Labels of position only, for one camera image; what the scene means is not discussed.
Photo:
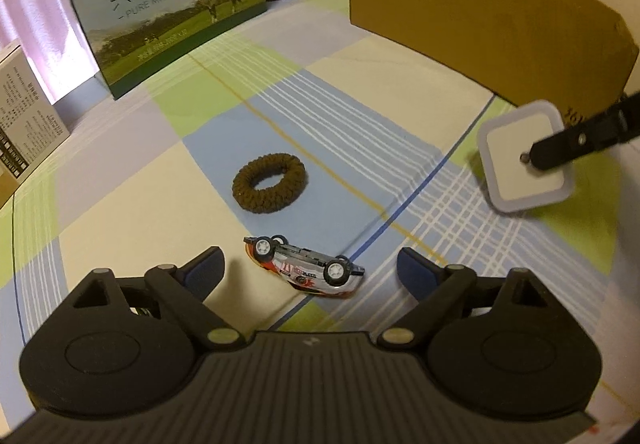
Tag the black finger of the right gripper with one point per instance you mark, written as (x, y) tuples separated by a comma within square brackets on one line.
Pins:
[(618, 124)]

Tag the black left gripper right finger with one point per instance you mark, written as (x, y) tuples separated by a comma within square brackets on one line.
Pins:
[(440, 292)]

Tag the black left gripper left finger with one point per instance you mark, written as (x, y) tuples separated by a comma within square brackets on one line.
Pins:
[(183, 290)]

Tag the silver toy car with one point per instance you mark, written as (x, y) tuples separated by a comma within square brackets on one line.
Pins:
[(304, 269)]

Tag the white square night light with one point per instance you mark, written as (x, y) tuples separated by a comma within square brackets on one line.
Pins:
[(504, 142)]

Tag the brown cardboard box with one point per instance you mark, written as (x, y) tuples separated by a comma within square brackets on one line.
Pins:
[(577, 54)]

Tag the checkered bed sheet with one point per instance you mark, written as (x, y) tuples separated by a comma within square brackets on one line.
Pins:
[(299, 124)]

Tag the white beige product box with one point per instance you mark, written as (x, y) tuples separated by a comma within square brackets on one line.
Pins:
[(31, 129)]

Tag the pink curtain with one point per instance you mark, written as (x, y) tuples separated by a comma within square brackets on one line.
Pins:
[(53, 43)]

